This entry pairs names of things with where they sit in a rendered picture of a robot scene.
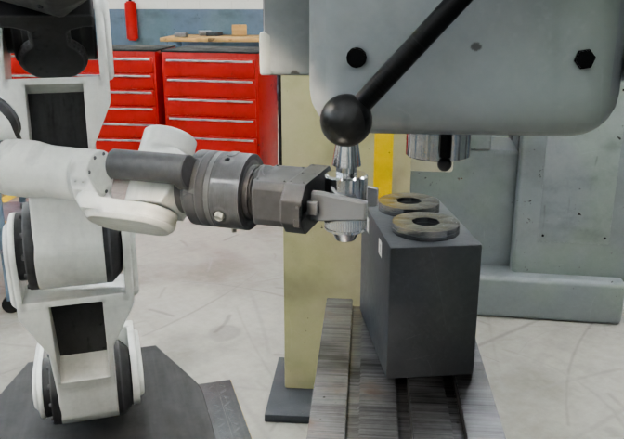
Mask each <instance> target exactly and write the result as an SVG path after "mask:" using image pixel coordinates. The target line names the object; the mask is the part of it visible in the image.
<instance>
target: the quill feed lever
mask: <svg viewBox="0 0 624 439"><path fill-rule="evenodd" d="M472 2H473V0H443V1H442V2H441V3H440V4H439V5H438V6H437V7H436V8H435V9H434V10H433V11H432V13H431V14H430V15H429V16H428V17H427V18H426V19H425V20H424V21H423V22H422V23H421V25H420V26H419V27H418V28H417V29H416V30H415V31H414V32H413V33H412V34H411V35H410V36H409V38H408V39H407V40H406V41H405V42H404V43H403V44H402V45H401V46H400V47H399V48H398V50H397V51H396V52H395V53H394V54H393V55H392V56H391V57H390V58H389V59H388V60H387V61H386V62H385V63H384V65H383V66H382V67H381V68H380V69H379V70H377V72H376V73H375V74H374V75H373V76H372V77H371V78H370V79H369V80H368V81H367V82H366V84H365V85H364V86H363V87H362V88H361V89H360V90H359V91H358V92H357V93H356V94H355V95H352V94H341V95H338V96H336V97H333V98H331V99H330V100H329V101H328V102H327V103H326V104H325V105H324V107H323V109H322V111H321V114H320V119H319V120H320V127H321V131H322V133H323V134H324V135H325V136H326V138H327V139H328V140H329V141H331V142H332V143H333V144H335V145H337V146H340V147H353V146H355V145H357V144H359V143H360V142H362V141H363V140H364V139H365V138H366V137H367V136H368V134H369V133H370V131H371V127H372V114H371V109H372V108H373V107H374V106H375V105H376V103H377V102H378V101H379V100H380V99H381V98H382V97H383V96H384V95H385V94H386V93H387V92H388V91H389V90H390V88H391V87H392V86H393V85H394V84H395V83H396V82H397V81H398V80H399V79H400V78H401V77H402V76H403V75H404V73H405V72H406V71H407V70H408V69H409V68H410V67H411V66H412V65H413V64H414V63H415V62H416V61H417V59H418V58H419V57H420V56H421V55H422V54H423V53H424V52H425V51H426V50H427V49H428V48H429V47H430V46H431V44H432V43H433V42H434V41H435V40H436V39H437V38H438V37H439V36H440V35H441V34H442V33H443V32H444V31H445V29H446V28H447V27H448V26H449V25H450V24H451V23H452V22H453V21H454V20H455V19H456V18H457V17H459V15H460V14H461V13H462V12H463V10H464V9H465V8H467V7H468V6H469V5H470V4H471V3H472Z"/></svg>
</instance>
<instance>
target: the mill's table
mask: <svg viewBox="0 0 624 439"><path fill-rule="evenodd" d="M306 439H506V437H505V434H504V430H503V428H502V425H501V419H500V416H499V413H498V410H497V407H496V404H495V400H494V397H493V394H492V392H491V388H490V385H489V382H488V376H487V373H486V370H485V367H484V364H483V361H482V357H481V355H480V352H479V348H478V345H477V342H476V340H475V346H474V370H473V374H470V375H450V376H432V377H413V378H394V379H387V378H386V377H385V375H384V371H383V368H382V365H381V363H380V360H379V357H378V355H377V353H376V350H375V347H374V345H373V342H372V339H371V336H370V333H369V331H368V328H367V325H366V323H365V320H364V317H363V315H362V313H361V310H360V306H354V305H353V300H352V299H342V298H328V299H327V301H326V307H325V314H324V320H323V327H322V333H321V340H320V347H319V352H318V364H317V371H316V378H315V384H314V391H313V397H312V404H311V410H310V417H309V423H308V429H307V436H306Z"/></svg>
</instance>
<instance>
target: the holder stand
mask: <svg viewBox="0 0 624 439"><path fill-rule="evenodd" d="M481 256H482V244H481V243H480V242H479V241H478V240H477V239H476V238H475V237H474V236H473V235H472V234H471V233H470V232H469V231H468V229H467V228H466V227H465V226H464V225H463V224H462V223H461V222H460V221H459V220H458V219H457V218H456V217H455V216H454V215H453V214H452V213H451V212H450V211H449V209H448V208H447V207H446V206H445V205H444V204H443V203H442V202H441V201H440V200H439V199H438V198H435V197H432V196H429V195H425V194H420V193H408V192H400V193H391V194H387V195H383V196H381V197H380V198H379V199H378V204H377V206H375V207H368V217H367V230H366V231H364V232H363V233H361V271H360V310H361V313H362V315H363V317H364V320H365V323H366V325H367V328H368V331H369V333H370V337H371V339H372V342H373V345H374V347H375V350H376V353H377V355H378V357H379V360H380V363H381V365H382V368H383V372H384V375H385V377H386V378H387V379H394V378H413V377H432V376H450V375H470V374H473V370H474V358H475V333H476V320H477V307H478V294H479V282H480V269H481Z"/></svg>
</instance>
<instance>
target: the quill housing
mask: <svg viewBox="0 0 624 439"><path fill-rule="evenodd" d="M442 1H443V0H309V89H310V95H311V100H312V103H313V105H314V107H315V109H316V111H317V113H318V116H319V117H320V114H321V111H322V109H323V107H324V105H325V104H326V103H327V102H328V101H329V100H330V99H331V98H333V97H336V96H338V95H341V94H352V95H355V94H356V93H357V92H358V91H359V90H360V89H361V88H362V87H363V86H364V85H365V84H366V82H367V81H368V80H369V79H370V78H371V77H372V76H373V75H374V74H375V73H376V72H377V70H379V69H380V68H381V67H382V66H383V65H384V63H385V62H386V61H387V60H388V59H389V58H390V57H391V56H392V55H393V54H394V53H395V52H396V51H397V50H398V48H399V47H400V46H401V45H402V44H403V43H404V42H405V41H406V40H407V39H408V38H409V37H410V35H411V34H412V33H413V32H414V31H415V30H416V29H417V28H418V27H419V26H420V25H421V23H422V22H423V21H424V20H425V19H426V18H427V17H428V16H429V15H430V14H431V13H432V11H433V10H434V9H435V8H436V7H437V6H438V5H439V4H440V3H441V2H442ZM623 59H624V0H473V2H472V3H471V4H470V5H469V6H468V7H467V8H465V9H464V10H463V12H462V13H461V14H460V15H459V17H457V18H456V19H455V20H454V21H453V22H452V23H451V24H450V25H449V26H448V27H447V28H446V29H445V31H444V32H443V33H442V34H441V35H440V36H439V37H438V38H437V39H436V40H435V41H434V42H433V43H432V44H431V46H430V47H429V48H428V49H427V50H426V51H425V52H424V53H423V54H422V55H421V56H420V57H419V58H418V59H417V61H416V62H415V63H414V64H413V65H412V66H411V67H410V68H409V69H408V70H407V71H406V72H405V73H404V75H403V76H402V77H401V78H400V79H399V80H398V81H397V82H396V83H395V84H394V85H393V86H392V87H391V88H390V90H389V91H388V92H387V93H386V94H385V95H384V96H383V97H382V98H381V99H380V100H379V101H378V102H377V103H376V105H375V106H374V107H373V108H372V109H371V114H372V127H371V130H370V133H372V134H433V135H495V136H576V135H583V134H586V133H588V132H590V131H592V130H594V129H596V128H598V127H599V126H600V125H601V124H602V123H604V122H605V121H606V120H607V119H608V117H609V116H610V114H611V113H612V111H613V110H614V109H615V107H616V104H617V101H618V95H619V89H620V82H621V74H622V67H623Z"/></svg>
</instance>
